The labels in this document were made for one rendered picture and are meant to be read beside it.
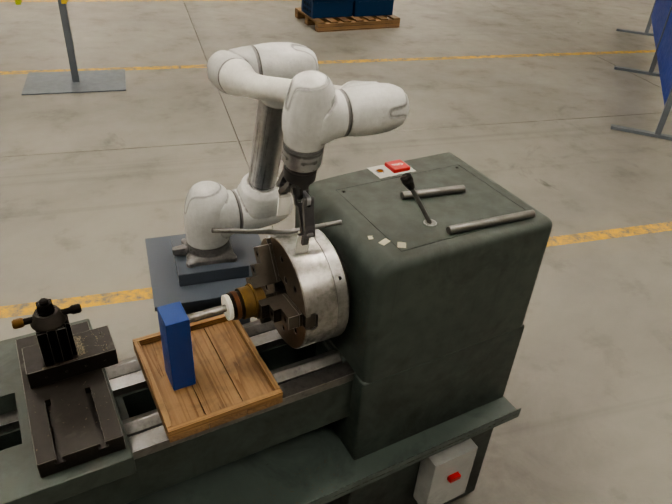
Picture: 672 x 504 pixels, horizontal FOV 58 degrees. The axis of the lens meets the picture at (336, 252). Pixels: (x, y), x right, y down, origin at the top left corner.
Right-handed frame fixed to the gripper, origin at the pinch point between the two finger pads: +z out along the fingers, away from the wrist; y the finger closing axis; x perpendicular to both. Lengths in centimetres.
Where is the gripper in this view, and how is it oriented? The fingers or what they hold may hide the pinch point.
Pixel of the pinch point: (291, 230)
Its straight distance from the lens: 150.9
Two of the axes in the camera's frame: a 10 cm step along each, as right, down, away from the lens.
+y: 3.9, 6.8, -6.2
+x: 9.1, -1.8, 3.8
